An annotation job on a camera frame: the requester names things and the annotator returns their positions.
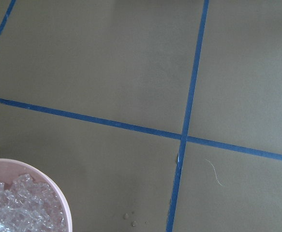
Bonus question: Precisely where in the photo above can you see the clear ice cubes pile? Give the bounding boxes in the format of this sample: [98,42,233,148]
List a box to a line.
[0,174,68,232]

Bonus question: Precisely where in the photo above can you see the pink bowl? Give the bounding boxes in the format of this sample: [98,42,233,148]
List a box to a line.
[0,159,73,232]

